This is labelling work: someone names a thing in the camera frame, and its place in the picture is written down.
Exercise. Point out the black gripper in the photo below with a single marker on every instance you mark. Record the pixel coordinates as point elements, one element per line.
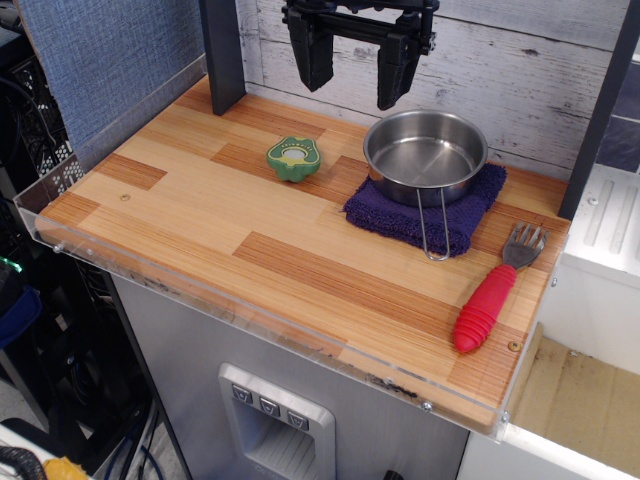
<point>402,29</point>

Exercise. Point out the silver pot with wire handle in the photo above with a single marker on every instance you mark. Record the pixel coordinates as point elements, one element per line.
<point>425,158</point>

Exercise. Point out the green toy pepper half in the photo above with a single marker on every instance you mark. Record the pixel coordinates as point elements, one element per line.
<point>293,158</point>

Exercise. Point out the purple folded cloth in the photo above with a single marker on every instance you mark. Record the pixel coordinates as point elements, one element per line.
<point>443,229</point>

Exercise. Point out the clear acrylic table guard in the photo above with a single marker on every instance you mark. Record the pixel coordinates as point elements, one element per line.
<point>189,209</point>

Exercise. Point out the blue fabric panel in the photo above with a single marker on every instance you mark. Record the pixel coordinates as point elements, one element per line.
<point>113,65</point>

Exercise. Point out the white toy sink counter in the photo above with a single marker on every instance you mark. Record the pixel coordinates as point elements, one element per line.
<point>592,302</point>

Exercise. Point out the toy fridge ice dispenser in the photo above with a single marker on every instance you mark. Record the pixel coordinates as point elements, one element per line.
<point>280,434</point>

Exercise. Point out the dark grey left post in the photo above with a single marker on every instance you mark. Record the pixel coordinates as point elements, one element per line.
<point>222,43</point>

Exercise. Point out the dark grey post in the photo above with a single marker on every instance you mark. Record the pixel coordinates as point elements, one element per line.
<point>222,43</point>
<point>606,101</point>

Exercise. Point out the dark grey right post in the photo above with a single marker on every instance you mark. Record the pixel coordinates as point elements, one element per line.
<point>606,101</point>

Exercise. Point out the red handled fork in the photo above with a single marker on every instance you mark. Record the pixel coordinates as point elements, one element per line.
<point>479,315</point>

